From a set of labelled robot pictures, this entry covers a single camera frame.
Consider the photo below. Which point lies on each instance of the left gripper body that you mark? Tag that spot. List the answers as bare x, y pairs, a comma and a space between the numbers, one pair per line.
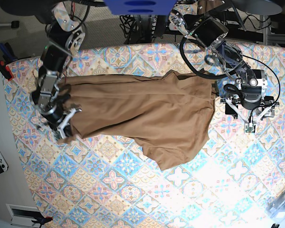
256, 114

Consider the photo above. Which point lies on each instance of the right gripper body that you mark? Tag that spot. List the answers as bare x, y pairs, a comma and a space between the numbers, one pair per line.
57, 119

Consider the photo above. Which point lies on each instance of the brown t-shirt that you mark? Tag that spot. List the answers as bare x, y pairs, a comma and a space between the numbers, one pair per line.
168, 116

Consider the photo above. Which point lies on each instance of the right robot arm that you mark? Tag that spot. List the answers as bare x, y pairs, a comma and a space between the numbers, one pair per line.
65, 38

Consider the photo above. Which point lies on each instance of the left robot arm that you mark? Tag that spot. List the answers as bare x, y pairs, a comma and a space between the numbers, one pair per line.
244, 88

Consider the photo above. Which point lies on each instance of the red black clamp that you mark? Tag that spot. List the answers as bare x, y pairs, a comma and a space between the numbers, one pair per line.
8, 56

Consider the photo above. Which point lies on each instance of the clear plastic box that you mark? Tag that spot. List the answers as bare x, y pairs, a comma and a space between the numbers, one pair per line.
276, 209

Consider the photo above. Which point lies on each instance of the orange black clamp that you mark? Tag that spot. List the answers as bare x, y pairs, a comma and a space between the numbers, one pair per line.
40, 219

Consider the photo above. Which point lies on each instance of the white tray box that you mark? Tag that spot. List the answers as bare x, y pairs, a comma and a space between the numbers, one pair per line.
22, 216

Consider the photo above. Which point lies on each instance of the blue plate overhead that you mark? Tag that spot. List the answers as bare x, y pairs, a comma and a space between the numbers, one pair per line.
140, 7

